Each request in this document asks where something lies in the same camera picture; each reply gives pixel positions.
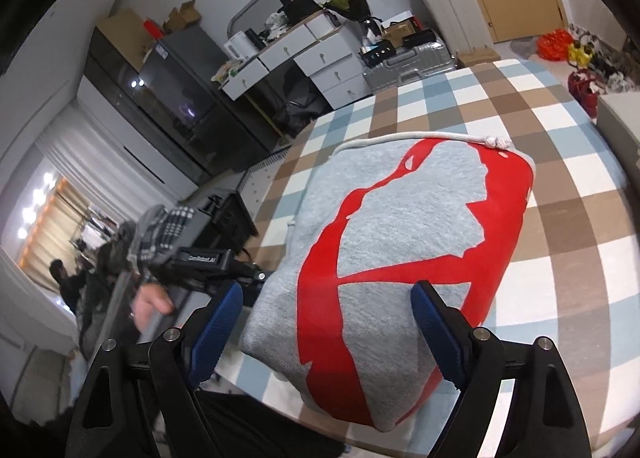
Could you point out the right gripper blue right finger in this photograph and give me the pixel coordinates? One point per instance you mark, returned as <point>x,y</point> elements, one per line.
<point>446,332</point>

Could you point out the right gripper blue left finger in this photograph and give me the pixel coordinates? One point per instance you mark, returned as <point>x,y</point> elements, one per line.
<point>209,329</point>

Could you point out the grey hoodie with red print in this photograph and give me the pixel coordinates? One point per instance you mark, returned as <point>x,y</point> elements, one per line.
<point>382,214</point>

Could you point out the person left hand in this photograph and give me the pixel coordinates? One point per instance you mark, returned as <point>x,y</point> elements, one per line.
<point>150,298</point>

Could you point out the checkered blue brown bedsheet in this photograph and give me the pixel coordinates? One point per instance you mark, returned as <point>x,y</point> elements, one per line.
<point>573,276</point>

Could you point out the black glass cabinet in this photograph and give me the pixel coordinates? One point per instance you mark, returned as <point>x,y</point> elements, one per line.
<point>172,101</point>

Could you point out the white electric kettle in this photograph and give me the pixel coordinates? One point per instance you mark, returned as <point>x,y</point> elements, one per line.
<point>238,47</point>

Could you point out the white drawer desk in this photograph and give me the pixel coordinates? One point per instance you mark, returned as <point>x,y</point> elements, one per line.
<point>327,54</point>

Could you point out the silver ribbed suitcase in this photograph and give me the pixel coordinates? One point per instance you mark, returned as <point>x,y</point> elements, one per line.
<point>410,65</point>

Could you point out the white bedside cabinet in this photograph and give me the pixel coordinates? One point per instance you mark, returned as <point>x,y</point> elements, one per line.
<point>618,123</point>

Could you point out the cardboard box on floor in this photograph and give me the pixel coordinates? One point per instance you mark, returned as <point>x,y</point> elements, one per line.
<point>476,56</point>

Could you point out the red bag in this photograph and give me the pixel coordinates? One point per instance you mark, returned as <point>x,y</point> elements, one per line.
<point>586,88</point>

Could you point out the orange red toy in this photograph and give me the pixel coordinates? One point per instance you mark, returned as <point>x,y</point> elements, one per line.
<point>554,46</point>

